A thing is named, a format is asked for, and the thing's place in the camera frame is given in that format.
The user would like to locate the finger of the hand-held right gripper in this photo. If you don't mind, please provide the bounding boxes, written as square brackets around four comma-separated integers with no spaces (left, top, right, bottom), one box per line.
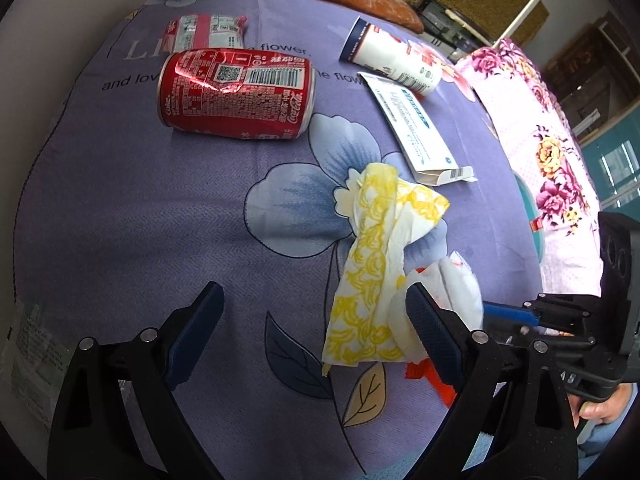
[482,294,601,328]
[502,321,561,350]

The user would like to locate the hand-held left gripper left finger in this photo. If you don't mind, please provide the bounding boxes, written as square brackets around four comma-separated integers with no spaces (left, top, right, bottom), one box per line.
[47,281,225,480]

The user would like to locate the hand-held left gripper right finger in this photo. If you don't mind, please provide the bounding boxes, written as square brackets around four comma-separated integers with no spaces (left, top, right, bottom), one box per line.
[406,282,580,480]

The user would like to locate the red orange wrapper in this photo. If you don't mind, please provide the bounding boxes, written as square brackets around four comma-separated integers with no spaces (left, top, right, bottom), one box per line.
[404,357,459,407]

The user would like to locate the white and red plastic wrapper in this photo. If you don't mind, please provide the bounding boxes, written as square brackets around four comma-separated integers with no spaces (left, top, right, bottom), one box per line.
[404,250,484,361]

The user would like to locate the yellow patterned napkin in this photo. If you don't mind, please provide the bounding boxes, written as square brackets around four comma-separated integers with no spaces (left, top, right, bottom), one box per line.
[322,162,452,377]

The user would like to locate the teal trash bin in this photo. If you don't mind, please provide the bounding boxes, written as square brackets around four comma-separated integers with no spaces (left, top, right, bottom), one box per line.
[512,172,547,262]

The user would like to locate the white blue carton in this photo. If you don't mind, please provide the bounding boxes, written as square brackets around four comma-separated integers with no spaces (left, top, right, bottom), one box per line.
[358,72,479,187]

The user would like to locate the red soda can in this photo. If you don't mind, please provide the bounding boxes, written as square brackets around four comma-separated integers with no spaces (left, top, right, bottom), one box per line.
[157,48,317,141]

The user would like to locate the pink snack packet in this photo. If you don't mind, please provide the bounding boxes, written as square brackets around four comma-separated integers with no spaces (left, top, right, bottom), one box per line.
[166,13,250,54]

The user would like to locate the person's right hand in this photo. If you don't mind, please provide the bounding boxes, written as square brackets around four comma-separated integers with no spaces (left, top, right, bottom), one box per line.
[577,389,632,427]

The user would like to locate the blue cloth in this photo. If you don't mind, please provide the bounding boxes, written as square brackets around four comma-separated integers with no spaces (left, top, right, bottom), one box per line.
[575,417,632,462]

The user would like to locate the purple floral tablecloth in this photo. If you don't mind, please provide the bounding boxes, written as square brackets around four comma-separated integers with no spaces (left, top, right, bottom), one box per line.
[12,0,551,480]

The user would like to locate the teal cabinet door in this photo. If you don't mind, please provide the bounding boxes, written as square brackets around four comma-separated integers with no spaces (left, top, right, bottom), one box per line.
[582,105,640,212]

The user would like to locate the pink floral bed blanket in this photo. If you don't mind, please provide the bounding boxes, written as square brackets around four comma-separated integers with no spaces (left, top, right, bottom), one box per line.
[452,37,610,297]

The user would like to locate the dark wooden cabinet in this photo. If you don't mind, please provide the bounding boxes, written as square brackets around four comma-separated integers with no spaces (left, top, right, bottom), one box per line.
[542,15,640,142]

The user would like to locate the glass side table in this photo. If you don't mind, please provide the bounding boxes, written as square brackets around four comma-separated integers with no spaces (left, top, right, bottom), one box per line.
[417,0,494,54]

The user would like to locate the white pole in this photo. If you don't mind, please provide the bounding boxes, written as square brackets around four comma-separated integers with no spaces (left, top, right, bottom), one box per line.
[500,0,547,47]

